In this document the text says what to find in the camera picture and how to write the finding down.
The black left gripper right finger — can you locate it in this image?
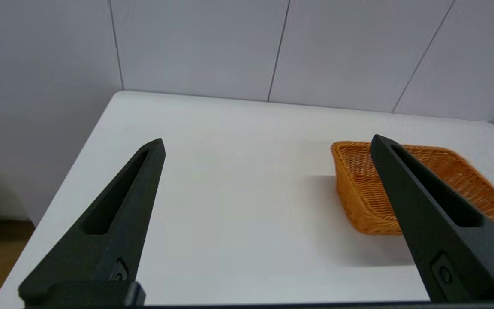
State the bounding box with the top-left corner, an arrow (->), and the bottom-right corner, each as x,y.
369,134 -> 494,303

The orange wicker basket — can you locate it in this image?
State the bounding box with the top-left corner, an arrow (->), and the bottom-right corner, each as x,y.
331,141 -> 494,236

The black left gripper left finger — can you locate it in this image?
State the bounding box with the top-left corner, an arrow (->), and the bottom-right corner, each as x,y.
18,138 -> 166,307

